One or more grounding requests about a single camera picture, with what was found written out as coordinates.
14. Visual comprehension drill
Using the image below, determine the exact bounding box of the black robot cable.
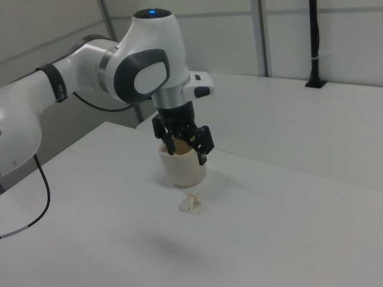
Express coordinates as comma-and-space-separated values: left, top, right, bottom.
0, 91, 137, 240

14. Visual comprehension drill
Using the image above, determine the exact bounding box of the small white lidded bin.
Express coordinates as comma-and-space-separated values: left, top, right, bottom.
157, 139, 208, 189

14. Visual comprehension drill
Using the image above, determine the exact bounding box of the black cable strap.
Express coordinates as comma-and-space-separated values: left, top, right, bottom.
35, 63, 69, 104

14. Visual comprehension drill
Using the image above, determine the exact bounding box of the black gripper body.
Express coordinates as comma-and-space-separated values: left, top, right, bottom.
157, 101, 200, 134

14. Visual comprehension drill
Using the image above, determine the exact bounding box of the black pole with base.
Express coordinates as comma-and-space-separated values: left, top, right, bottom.
305, 0, 327, 89

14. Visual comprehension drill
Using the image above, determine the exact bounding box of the white paper trash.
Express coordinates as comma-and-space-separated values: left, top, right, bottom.
178, 192, 203, 215

